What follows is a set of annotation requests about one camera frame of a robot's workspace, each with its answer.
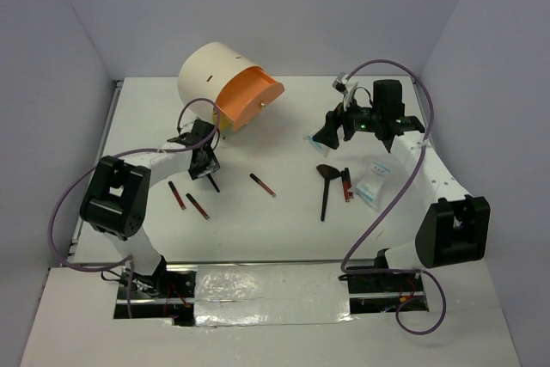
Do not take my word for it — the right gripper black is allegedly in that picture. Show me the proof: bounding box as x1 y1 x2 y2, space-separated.
313 91 382 150

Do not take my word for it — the cotton pad pack teal label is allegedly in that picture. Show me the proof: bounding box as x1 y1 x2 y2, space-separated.
304 128 331 157

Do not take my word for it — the cream round drawer organizer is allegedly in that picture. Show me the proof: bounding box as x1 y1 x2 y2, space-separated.
177 42 284 137

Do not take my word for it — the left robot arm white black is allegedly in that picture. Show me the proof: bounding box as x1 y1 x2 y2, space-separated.
80 119 220 297

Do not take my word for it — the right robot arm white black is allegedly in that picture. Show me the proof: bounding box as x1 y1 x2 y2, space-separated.
313 75 491 291

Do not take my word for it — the red lip gloss centre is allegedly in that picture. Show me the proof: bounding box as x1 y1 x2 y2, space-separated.
249 173 276 198

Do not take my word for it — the red lip gloss right pair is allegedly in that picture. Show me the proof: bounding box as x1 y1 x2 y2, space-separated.
340 169 350 203

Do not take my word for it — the silver foil tape sheet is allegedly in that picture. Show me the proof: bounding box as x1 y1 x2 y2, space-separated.
194 264 351 327

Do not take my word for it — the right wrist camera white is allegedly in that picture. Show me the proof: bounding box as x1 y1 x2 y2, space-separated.
333 72 358 109

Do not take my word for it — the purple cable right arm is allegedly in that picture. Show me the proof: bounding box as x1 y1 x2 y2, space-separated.
339 58 448 336

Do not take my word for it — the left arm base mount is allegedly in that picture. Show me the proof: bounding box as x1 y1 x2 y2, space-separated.
100 260 197 327

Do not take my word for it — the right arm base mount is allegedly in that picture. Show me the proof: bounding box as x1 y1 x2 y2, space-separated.
339 272 428 315

